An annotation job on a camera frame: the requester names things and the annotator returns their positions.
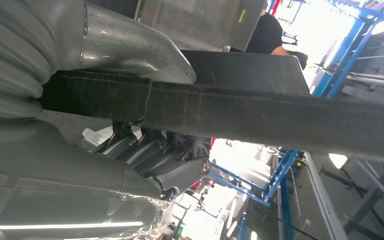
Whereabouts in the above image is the stainless steel workbench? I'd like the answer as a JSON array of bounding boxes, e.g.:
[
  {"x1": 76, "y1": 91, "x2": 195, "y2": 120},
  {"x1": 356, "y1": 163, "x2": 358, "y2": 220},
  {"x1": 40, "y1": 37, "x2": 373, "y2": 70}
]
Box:
[{"x1": 135, "y1": 0, "x2": 268, "y2": 53}]

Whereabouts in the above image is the person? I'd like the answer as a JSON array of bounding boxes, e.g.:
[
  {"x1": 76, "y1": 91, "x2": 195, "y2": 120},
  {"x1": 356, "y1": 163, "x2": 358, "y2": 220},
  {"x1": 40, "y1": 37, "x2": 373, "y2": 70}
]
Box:
[{"x1": 229, "y1": 9, "x2": 309, "y2": 71}]

